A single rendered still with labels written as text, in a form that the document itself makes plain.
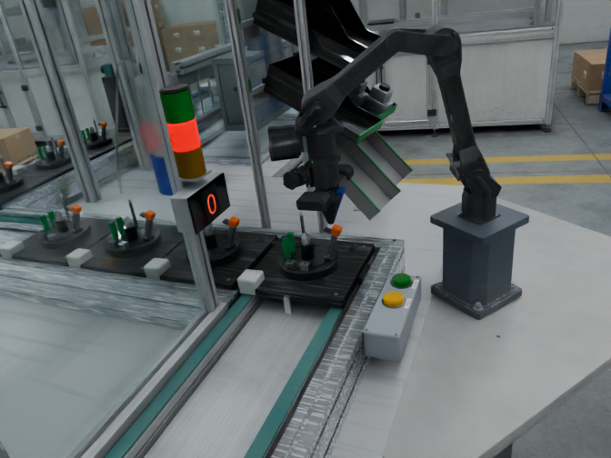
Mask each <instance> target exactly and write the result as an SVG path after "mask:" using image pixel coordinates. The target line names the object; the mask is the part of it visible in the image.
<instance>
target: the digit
mask: <svg viewBox="0 0 611 458"><path fill-rule="evenodd" d="M201 195H202V199H203V204H204V208H205V215H206V220H207V222H210V221H211V220H212V219H213V218H214V217H215V216H217V215H218V214H219V213H220V212H221V210H220V205H219V201H218V196H217V191H216V188H215V183H213V184H212V185H210V186H209V187H208V188H206V189H205V190H204V191H203V192H202V193H201Z"/></svg>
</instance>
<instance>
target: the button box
mask: <svg viewBox="0 0 611 458"><path fill-rule="evenodd" d="M394 275H395V274H393V273H390V274H389V275H388V277H387V278H386V282H385V284H384V286H383V288H382V291H381V293H380V295H379V296H378V298H377V300H376V304H375V306H374V308H373V310H372V312H371V314H370V316H369V318H368V320H367V322H366V326H365V328H364V330H363V343H364V355H365V356H369V357H375V358H380V359H385V360H390V361H395V362H400V360H401V357H402V354H403V351H404V350H405V347H406V342H407V339H408V336H409V334H410V331H411V328H412V325H413V322H414V320H415V317H416V312H417V309H418V306H419V304H420V301H421V276H416V275H410V277H411V284H410V285H409V286H406V287H397V286H394V285H393V284H392V277H393V276H394ZM389 292H399V293H401V294H402V295H403V296H404V302H403V304H401V305H399V306H396V307H392V306H388V305H386V304H385V303H384V295H385V294H387V293H389Z"/></svg>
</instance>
